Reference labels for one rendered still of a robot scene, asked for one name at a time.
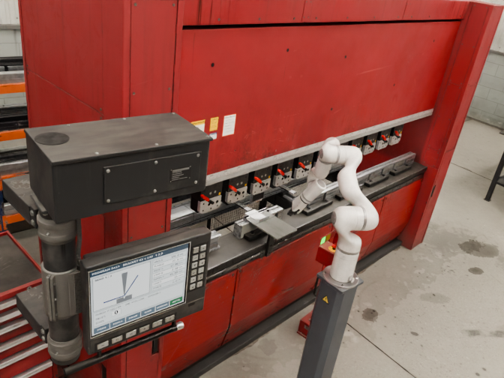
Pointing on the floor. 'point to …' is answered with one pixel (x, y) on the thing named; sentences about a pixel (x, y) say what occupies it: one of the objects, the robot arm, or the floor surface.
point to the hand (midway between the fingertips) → (290, 212)
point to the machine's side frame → (443, 116)
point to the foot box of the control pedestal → (304, 325)
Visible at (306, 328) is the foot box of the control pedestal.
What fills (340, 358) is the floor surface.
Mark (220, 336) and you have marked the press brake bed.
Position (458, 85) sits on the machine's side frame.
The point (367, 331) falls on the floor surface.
